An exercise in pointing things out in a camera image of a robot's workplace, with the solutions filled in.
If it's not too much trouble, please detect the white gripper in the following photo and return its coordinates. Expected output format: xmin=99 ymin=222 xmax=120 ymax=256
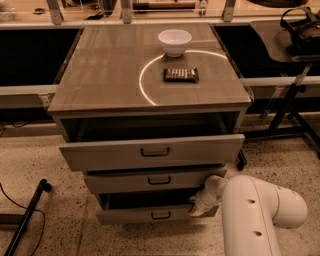
xmin=188 ymin=190 xmax=222 ymax=217

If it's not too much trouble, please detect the grey drawer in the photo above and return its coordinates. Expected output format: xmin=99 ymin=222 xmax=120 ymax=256
xmin=60 ymin=134 xmax=244 ymax=171
xmin=95 ymin=188 xmax=220 ymax=226
xmin=84 ymin=165 xmax=226 ymax=194

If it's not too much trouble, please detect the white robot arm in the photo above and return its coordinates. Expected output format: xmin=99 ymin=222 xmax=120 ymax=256
xmin=190 ymin=175 xmax=308 ymax=256

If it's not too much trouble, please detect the grey drawer cabinet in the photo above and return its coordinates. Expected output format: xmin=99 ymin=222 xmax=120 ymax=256
xmin=47 ymin=23 xmax=253 ymax=226

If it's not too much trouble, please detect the cabinet caster wheel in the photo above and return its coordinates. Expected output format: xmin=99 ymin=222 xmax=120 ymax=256
xmin=237 ymin=150 xmax=247 ymax=171

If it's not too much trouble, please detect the black side table stand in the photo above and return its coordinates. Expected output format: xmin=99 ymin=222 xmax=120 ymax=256
xmin=245 ymin=21 xmax=320 ymax=147

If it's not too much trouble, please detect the dark snack bar packet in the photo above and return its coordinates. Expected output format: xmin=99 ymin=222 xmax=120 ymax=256
xmin=163 ymin=68 xmax=199 ymax=83

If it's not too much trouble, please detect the white bowl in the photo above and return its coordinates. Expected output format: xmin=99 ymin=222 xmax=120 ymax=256
xmin=158 ymin=29 xmax=192 ymax=57

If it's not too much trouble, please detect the black stand leg left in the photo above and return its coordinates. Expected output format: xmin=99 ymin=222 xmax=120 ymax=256
xmin=0 ymin=179 xmax=52 ymax=256

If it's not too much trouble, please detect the black headset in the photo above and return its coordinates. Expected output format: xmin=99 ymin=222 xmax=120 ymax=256
xmin=280 ymin=7 xmax=320 ymax=55

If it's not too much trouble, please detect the black floor cable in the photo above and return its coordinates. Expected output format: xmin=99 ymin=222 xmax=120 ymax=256
xmin=0 ymin=181 xmax=46 ymax=256

